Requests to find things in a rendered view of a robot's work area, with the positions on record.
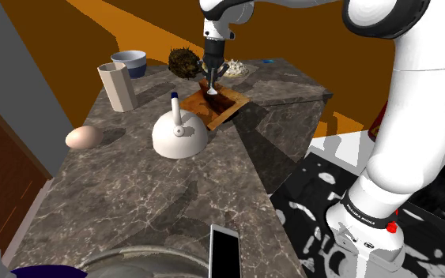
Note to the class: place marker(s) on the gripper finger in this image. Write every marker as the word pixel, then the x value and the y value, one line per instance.
pixel 208 73
pixel 220 72

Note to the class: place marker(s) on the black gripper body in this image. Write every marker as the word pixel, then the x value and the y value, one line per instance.
pixel 214 50

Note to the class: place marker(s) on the white spoon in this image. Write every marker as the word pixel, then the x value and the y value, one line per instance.
pixel 212 91

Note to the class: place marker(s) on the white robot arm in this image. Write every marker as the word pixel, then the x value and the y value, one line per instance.
pixel 414 127

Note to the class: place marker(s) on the white frosted cake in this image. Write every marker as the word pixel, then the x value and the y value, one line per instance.
pixel 236 69

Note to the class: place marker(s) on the dark spiky ball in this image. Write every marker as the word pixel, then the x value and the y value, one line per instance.
pixel 183 63

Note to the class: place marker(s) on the brown wooden tray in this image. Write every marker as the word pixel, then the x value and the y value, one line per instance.
pixel 195 104

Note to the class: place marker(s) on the small blue object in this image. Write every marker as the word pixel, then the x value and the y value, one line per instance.
pixel 268 61

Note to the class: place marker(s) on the white kettle with blue knob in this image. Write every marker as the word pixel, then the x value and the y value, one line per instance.
pixel 179 142

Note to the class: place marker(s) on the blue and white bowl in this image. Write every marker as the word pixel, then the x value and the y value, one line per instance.
pixel 131 63

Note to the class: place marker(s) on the beige faceted cup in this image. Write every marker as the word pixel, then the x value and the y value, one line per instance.
pixel 119 90

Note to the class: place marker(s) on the beige egg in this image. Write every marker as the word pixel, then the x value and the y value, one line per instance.
pixel 84 137

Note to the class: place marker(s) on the black white patterned robot stand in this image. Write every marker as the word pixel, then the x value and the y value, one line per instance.
pixel 307 200

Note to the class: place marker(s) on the red object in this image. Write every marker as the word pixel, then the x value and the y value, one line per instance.
pixel 378 125

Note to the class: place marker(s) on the white phone with black screen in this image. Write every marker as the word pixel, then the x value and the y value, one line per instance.
pixel 225 252

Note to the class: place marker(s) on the grey round plate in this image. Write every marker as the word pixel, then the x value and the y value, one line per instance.
pixel 145 261

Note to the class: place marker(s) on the dark blue object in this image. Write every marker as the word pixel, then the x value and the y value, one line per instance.
pixel 48 271

